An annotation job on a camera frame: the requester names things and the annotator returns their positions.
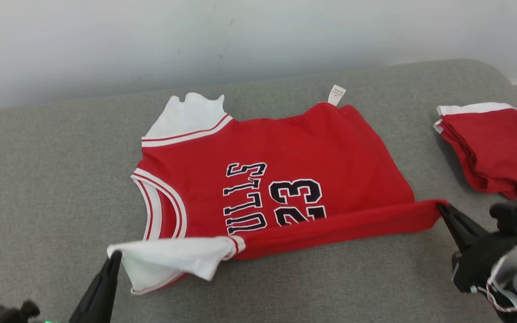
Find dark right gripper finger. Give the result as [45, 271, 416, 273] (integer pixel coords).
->
[437, 203, 477, 252]
[443, 203, 488, 243]

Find white red right arm wires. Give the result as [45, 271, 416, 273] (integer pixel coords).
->
[485, 255, 517, 314]

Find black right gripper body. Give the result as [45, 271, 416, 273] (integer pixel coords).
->
[451, 232, 517, 295]

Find red basketball jersey number 23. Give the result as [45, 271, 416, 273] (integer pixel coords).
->
[106, 84, 449, 296]

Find grey fabric sofa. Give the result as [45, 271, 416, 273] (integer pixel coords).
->
[0, 58, 517, 323]

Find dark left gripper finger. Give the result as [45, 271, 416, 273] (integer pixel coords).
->
[94, 250, 123, 323]
[69, 251, 117, 323]

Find red shorts with white band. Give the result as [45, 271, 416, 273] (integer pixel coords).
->
[433, 102, 517, 201]

